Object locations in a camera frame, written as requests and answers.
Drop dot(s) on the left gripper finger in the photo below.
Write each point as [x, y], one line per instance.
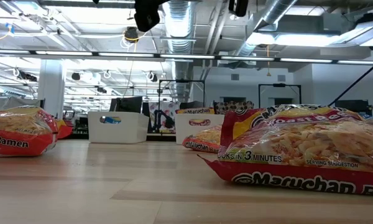
[147, 15]
[238, 7]

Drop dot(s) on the red roast beef ramen packet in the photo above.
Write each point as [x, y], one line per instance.
[196, 111]
[298, 146]

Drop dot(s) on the orange chicken ramen packet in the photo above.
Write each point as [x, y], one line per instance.
[18, 130]
[64, 130]
[199, 144]

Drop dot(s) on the black background robot arm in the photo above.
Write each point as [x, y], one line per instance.
[164, 121]

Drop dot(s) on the beam with light strips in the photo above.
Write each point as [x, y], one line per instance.
[127, 55]

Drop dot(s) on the black computer monitor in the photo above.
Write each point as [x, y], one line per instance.
[127, 104]
[354, 107]

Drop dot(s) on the colourful printed board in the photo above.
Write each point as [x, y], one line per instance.
[171, 107]

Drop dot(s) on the spotted black-white cloth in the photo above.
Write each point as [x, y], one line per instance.
[233, 107]

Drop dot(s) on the white plastic bin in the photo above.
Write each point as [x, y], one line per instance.
[180, 133]
[127, 133]

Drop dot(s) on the thin black diagonal rod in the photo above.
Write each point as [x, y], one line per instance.
[357, 81]

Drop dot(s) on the black background rig frame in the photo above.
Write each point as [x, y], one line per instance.
[180, 81]
[279, 84]

